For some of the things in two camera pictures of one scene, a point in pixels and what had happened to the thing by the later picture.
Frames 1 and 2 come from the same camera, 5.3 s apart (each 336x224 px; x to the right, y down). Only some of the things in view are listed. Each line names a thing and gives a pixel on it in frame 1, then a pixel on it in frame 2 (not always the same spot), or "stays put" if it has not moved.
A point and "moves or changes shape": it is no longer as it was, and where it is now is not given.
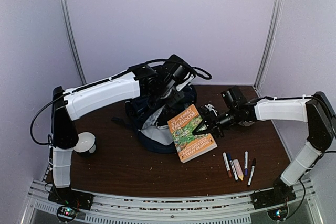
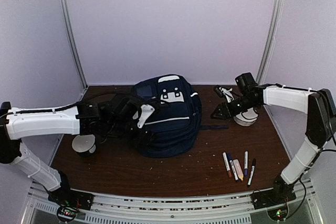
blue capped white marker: (234, 171) stays put
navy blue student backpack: (151, 120) moves or changes shape
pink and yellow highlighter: (238, 168) stays put
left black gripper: (171, 101) to (144, 137)
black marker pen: (253, 168) stays put
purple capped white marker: (246, 162) stays put
